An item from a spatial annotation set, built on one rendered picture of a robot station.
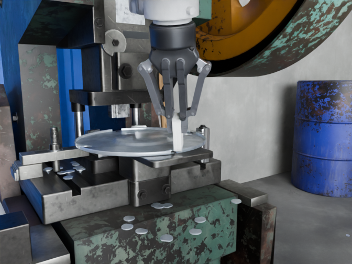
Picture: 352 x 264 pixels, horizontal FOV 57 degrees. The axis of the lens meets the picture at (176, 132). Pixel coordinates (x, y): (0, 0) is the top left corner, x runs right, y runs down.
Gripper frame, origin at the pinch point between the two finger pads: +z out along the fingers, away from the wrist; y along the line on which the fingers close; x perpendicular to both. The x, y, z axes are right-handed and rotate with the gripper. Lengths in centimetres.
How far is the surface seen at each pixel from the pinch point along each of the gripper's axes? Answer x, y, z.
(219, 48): 44.5, 6.3, -4.4
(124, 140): 4.2, -12.4, 4.9
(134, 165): 0.2, -9.6, 8.4
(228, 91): 191, 9, 68
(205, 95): 175, -8, 65
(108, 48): 12.5, -16.3, -12.9
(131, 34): 18.3, -12.7, -14.4
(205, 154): -1.3, 5.2, 3.9
